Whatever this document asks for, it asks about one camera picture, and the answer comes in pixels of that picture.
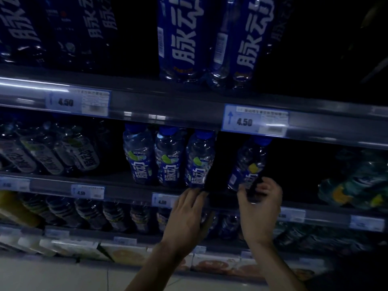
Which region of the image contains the person's right forearm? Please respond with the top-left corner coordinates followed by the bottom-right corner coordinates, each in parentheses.
top-left (247, 238), bottom-right (307, 291)

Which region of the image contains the person's left forearm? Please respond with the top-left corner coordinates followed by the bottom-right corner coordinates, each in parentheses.
top-left (125, 242), bottom-right (195, 291)

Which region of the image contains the person's right hand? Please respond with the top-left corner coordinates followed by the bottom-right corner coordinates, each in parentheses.
top-left (236, 177), bottom-right (284, 246)

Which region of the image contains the small white price tag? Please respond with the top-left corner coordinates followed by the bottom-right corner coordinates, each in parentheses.
top-left (71, 184), bottom-right (105, 200)
top-left (151, 193), bottom-right (180, 209)
top-left (0, 177), bottom-right (31, 193)
top-left (349, 215), bottom-right (386, 233)
top-left (278, 207), bottom-right (307, 223)

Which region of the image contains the large blue label bottle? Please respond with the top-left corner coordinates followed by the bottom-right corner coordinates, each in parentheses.
top-left (209, 0), bottom-right (277, 89)
top-left (0, 0), bottom-right (46, 65)
top-left (157, 0), bottom-right (210, 83)
top-left (45, 0), bottom-right (119, 74)

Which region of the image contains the blue bordered price tag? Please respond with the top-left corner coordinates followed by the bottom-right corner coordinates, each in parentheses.
top-left (45, 87), bottom-right (111, 117)
top-left (221, 104), bottom-right (290, 138)

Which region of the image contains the group of grey label bottles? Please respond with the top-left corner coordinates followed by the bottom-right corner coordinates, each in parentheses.
top-left (0, 117), bottom-right (101, 177)

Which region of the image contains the group of green label bottles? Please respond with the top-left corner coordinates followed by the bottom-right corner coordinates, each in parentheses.
top-left (318, 148), bottom-right (388, 211)

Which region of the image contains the green accent blue label bottle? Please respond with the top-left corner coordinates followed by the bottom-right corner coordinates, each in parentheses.
top-left (184, 130), bottom-right (216, 189)
top-left (122, 123), bottom-right (156, 185)
top-left (154, 127), bottom-right (187, 188)

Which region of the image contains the person's left hand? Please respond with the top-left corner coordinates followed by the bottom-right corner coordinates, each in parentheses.
top-left (162, 188), bottom-right (214, 258)

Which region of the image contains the row of dark drink bottles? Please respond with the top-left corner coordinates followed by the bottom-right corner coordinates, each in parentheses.
top-left (18, 193), bottom-right (243, 240)

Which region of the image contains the row of white food boxes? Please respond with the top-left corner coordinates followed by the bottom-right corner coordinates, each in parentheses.
top-left (0, 233), bottom-right (328, 280)

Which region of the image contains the grey metal shelf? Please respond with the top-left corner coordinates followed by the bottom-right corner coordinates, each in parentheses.
top-left (0, 224), bottom-right (334, 262)
top-left (0, 172), bottom-right (388, 234)
top-left (0, 63), bottom-right (388, 150)

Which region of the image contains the yellow accent blue label bottle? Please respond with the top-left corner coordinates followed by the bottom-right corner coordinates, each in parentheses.
top-left (227, 137), bottom-right (272, 204)

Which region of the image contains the group of dark teal bottles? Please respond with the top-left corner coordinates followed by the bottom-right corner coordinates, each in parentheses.
top-left (273, 220), bottom-right (375, 257)

